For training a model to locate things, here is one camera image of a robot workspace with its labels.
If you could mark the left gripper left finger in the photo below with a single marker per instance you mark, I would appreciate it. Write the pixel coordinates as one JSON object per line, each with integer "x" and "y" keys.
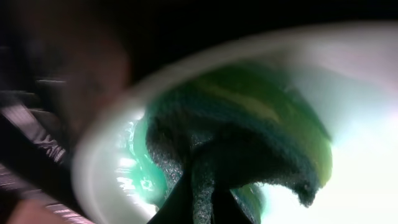
{"x": 177, "y": 209}

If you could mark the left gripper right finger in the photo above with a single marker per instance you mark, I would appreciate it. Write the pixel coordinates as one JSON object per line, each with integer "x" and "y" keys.
{"x": 226, "y": 210}

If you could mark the green dish sponge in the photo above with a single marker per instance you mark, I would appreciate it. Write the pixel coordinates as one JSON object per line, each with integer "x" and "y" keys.
{"x": 230, "y": 128}

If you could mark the white plate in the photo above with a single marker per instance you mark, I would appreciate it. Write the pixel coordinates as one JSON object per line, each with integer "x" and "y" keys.
{"x": 347, "y": 73}

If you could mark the round black tray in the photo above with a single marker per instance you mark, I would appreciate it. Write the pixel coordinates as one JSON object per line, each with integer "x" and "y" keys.
{"x": 29, "y": 150}

